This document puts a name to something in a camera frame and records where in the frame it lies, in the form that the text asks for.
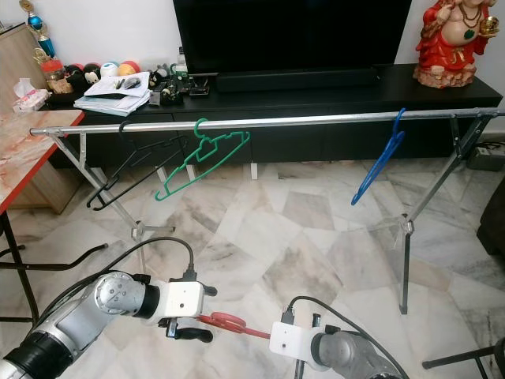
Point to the grey computer mouse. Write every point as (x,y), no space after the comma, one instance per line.
(131,83)

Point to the blue gold trophy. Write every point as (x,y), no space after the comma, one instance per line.
(39,26)

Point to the black television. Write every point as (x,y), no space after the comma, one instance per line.
(292,35)

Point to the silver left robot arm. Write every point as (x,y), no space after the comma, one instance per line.
(110,300)

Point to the black TV cabinet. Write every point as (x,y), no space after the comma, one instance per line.
(316,146)

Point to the red lid jar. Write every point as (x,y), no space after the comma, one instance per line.
(53,76)

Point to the marble pattern folding table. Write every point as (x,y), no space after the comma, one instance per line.
(24,150)

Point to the black plastic hanger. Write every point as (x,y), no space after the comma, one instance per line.
(95,204)

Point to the metal clothes rack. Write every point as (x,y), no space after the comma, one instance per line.
(308,120)

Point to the small black display box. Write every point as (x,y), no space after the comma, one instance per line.
(199,88)

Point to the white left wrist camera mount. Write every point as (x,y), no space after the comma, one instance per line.
(180,300)

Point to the wooden sideboard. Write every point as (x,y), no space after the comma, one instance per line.
(16,67)

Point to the small green white bottle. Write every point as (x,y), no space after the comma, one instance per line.
(180,67)

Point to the black soundbar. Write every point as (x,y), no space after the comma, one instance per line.
(296,80)

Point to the dark sofa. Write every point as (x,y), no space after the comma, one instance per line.
(493,221)

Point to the pink tissue pack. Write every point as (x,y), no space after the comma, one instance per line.
(30,96)

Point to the red laughing Buddha statue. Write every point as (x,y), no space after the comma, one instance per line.
(450,55)

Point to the green plastic hanger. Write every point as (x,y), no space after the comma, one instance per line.
(243,136)

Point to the red plastic hanger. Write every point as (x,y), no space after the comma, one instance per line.
(256,332)

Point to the black remote control holder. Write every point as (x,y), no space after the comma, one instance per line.
(167,91)

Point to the stack of papers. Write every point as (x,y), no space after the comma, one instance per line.
(112,100)

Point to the blue plastic hanger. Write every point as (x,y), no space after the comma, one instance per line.
(380,159)

